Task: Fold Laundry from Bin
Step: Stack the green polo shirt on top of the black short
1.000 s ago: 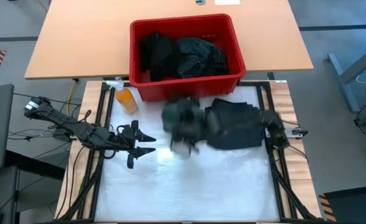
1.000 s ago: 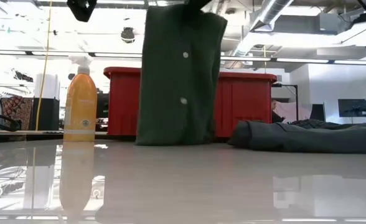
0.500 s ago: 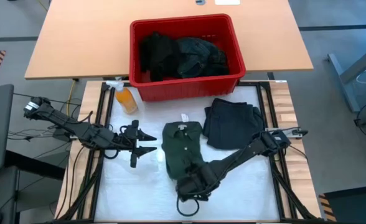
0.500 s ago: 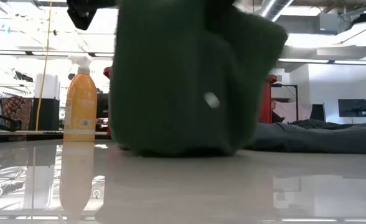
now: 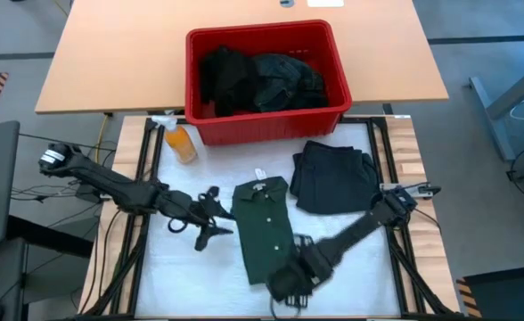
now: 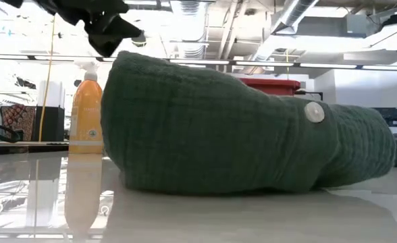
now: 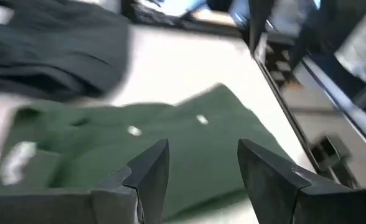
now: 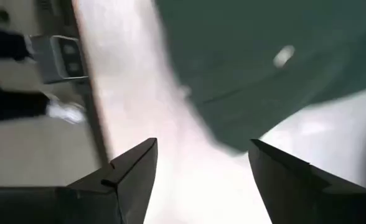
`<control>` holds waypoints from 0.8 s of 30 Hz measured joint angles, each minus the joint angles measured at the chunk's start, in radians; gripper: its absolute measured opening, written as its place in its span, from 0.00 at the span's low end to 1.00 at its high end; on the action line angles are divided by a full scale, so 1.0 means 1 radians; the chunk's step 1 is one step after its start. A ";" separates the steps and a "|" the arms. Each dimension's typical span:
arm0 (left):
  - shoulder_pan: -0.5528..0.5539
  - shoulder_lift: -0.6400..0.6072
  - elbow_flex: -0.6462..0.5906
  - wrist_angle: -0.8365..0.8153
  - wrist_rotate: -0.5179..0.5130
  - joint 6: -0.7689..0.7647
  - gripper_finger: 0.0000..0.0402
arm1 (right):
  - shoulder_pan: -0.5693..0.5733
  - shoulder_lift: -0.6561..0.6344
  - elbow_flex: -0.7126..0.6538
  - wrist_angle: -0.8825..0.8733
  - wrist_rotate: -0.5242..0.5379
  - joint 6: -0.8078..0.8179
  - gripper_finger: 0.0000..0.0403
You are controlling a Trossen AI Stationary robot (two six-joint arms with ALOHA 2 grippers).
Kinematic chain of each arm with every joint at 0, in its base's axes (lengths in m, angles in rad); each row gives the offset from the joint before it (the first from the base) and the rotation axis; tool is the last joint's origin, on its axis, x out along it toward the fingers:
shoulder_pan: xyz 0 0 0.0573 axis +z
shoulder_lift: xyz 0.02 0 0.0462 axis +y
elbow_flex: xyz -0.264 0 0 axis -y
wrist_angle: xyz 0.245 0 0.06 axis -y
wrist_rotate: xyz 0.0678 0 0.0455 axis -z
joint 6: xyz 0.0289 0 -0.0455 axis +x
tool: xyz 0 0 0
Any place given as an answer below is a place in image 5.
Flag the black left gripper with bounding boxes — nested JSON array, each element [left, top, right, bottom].
[[156, 185, 236, 252]]

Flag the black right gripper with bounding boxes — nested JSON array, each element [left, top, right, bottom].
[[267, 244, 335, 310]]

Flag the dark green button shirt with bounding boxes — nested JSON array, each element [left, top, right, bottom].
[[231, 168, 307, 286]]

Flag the dark grey shorts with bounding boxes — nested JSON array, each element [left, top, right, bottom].
[[289, 139, 380, 216]]

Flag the dark blue jeans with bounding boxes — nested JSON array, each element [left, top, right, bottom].
[[250, 53, 331, 113]]

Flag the red plastic laundry bin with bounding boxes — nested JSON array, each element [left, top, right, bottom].
[[184, 19, 354, 147]]

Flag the orange spray bottle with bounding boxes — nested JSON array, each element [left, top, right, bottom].
[[151, 114, 200, 165]]

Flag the black garment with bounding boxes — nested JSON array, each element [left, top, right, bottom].
[[198, 44, 259, 119]]

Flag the light wood desk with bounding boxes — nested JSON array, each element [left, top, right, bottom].
[[34, 0, 450, 116]]

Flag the white paper sheet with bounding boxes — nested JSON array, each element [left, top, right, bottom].
[[306, 0, 346, 9]]

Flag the grey metal table leg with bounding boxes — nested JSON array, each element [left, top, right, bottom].
[[468, 56, 524, 162]]

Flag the black aluminium table frame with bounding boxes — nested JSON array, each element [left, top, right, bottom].
[[79, 116, 458, 321]]

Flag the thin black floor cable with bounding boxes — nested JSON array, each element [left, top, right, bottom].
[[19, 132, 117, 153]]

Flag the yellow floor cable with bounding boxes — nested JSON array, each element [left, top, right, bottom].
[[94, 112, 111, 165]]

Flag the silver metal bracket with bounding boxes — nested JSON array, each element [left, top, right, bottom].
[[380, 182, 442, 200]]

